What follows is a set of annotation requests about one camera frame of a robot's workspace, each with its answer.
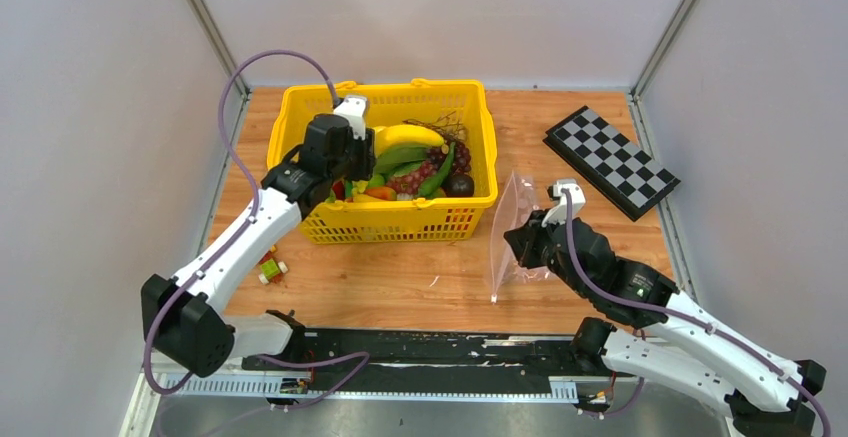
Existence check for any clear zip top bag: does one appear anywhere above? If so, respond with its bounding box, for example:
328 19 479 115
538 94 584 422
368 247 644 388
488 169 558 305

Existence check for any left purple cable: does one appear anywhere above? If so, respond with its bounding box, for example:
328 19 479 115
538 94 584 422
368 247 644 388
142 49 342 397

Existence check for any folded black chessboard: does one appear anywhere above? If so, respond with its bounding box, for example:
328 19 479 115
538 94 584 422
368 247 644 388
543 106 680 221

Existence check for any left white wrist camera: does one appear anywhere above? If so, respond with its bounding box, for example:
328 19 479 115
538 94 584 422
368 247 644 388
333 94 369 140

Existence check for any colourful toy block car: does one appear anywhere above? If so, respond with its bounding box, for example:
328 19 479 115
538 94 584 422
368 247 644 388
257 246 289 285

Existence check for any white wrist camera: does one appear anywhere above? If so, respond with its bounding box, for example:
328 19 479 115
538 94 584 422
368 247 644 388
542 178 587 227
333 94 369 140

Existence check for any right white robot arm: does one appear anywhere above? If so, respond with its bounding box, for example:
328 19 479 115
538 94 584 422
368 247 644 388
504 212 833 436

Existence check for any white slotted cable duct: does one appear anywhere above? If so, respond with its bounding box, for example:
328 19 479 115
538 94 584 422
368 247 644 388
175 371 578 404

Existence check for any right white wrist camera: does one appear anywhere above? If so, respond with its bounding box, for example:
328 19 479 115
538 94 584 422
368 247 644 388
542 178 587 227

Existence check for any dark avocado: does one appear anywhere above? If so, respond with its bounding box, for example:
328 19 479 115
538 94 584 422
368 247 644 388
442 173 475 198

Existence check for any yellow banana bunch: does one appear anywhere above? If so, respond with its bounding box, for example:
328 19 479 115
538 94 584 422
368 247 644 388
374 124 445 157

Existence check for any yellow plastic basket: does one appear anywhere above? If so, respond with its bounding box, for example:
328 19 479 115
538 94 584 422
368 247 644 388
299 78 499 244

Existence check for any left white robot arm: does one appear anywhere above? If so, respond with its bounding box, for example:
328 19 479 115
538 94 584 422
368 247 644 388
141 107 375 377

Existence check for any green leafy vegetable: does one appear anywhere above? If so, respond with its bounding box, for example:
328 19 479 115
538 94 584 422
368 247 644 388
373 145 429 174

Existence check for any green chili pepper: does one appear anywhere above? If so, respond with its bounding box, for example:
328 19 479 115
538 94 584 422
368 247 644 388
417 143 456 198

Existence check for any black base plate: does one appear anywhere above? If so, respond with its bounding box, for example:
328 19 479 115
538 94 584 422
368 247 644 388
281 328 611 391

